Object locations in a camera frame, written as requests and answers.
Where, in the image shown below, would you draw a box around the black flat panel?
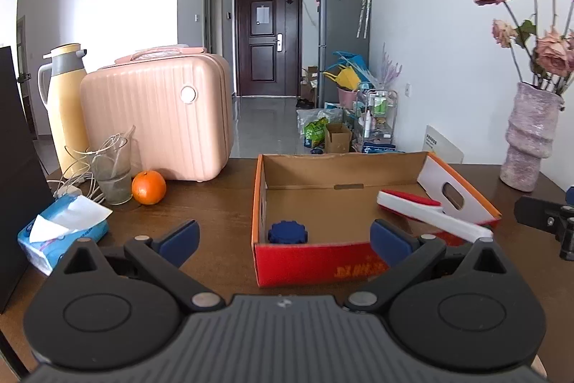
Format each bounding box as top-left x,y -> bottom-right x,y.
0,46 -> 55,314

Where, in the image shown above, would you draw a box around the dried pink rose bouquet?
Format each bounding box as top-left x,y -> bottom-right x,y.
464,0 -> 574,97

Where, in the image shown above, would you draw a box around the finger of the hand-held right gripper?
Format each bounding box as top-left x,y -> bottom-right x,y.
514,186 -> 574,262

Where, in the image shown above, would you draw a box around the white board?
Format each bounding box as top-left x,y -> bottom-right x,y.
423,125 -> 465,165

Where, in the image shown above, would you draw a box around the blue tissue pack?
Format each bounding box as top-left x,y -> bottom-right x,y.
18,193 -> 113,277

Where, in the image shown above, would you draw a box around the metal storage cart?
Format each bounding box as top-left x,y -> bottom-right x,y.
356,89 -> 399,150

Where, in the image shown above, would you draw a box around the small open cardboard box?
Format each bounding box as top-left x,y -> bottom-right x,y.
325,123 -> 353,153

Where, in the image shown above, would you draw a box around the purple dried flowers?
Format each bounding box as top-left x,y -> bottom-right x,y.
377,43 -> 394,90

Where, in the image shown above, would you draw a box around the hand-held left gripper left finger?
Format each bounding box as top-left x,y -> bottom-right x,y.
49,219 -> 227,314

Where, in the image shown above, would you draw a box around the yellow thermos jug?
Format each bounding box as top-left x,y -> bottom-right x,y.
37,43 -> 90,177

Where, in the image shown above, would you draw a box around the clear glass cup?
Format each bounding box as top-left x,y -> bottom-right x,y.
85,134 -> 135,205

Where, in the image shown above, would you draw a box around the clear plastic bag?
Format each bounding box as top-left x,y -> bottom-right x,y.
297,107 -> 333,128

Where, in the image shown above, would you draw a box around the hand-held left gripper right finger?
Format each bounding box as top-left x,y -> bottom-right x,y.
345,218 -> 523,314

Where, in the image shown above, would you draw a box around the orange fruit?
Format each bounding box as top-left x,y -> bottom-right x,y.
131,170 -> 167,205

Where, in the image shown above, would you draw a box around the white folded umbrella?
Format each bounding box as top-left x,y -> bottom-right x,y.
356,0 -> 374,39

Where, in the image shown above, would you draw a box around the green plastic bag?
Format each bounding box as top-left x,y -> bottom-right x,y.
304,118 -> 330,149

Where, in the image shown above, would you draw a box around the pink bin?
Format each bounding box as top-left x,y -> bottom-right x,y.
337,87 -> 359,109

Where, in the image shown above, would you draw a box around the red and white lint brush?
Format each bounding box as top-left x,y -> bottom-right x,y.
376,188 -> 494,242

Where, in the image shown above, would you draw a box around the stacked cardboard boxes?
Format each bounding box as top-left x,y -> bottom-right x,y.
301,66 -> 320,97

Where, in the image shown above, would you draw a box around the pink textured vase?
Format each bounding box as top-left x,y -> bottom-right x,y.
500,81 -> 565,192

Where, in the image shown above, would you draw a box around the pink ribbed suitcase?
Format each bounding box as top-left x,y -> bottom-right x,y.
80,46 -> 235,183

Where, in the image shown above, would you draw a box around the white charger cable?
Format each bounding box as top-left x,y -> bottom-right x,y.
47,132 -> 108,204

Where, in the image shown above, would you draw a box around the blue bag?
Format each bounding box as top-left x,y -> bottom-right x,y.
332,50 -> 371,83

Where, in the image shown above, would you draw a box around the dark brown entrance door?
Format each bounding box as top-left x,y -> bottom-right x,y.
234,0 -> 303,98

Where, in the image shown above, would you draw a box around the yellow bag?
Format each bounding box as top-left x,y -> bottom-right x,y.
324,66 -> 362,93

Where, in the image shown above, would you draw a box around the grey refrigerator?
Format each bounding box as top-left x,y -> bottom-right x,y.
317,0 -> 371,108

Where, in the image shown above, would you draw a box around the blue round scalloped lid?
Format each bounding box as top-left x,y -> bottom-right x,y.
268,220 -> 310,246

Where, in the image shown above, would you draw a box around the red and orange cardboard box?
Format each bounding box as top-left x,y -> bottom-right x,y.
251,150 -> 502,289

